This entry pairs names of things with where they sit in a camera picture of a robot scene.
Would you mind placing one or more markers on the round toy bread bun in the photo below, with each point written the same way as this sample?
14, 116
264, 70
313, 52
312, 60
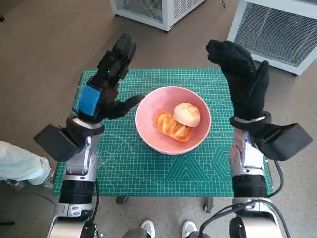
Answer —
187, 115

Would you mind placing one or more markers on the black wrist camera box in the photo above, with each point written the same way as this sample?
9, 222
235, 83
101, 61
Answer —
284, 143
57, 143

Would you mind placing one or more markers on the person's shoe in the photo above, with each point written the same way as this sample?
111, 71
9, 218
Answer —
49, 179

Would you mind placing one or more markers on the green cutting mat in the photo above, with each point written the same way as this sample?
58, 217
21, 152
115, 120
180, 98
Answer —
148, 173

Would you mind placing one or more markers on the pink bowl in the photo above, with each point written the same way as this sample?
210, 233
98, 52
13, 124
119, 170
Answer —
153, 111

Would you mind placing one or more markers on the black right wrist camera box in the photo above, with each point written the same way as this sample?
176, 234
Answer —
284, 143

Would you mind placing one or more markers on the oblong twisted toy bread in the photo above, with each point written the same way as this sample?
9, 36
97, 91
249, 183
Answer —
171, 129

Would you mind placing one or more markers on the person's leg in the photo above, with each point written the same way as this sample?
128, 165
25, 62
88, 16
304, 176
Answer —
17, 163

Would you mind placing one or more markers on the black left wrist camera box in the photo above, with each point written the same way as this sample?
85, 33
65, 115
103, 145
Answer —
57, 143

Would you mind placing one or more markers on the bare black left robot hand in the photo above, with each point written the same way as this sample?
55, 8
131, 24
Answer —
106, 99

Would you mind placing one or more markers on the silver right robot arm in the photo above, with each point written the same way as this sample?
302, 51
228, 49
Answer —
247, 171

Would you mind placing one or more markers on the grey table leg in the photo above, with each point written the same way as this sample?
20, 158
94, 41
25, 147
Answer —
208, 204
121, 200

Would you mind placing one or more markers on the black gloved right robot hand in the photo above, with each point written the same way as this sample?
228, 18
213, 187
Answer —
247, 91

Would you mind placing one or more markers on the white mesh cabinet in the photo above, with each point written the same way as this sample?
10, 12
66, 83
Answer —
275, 32
148, 12

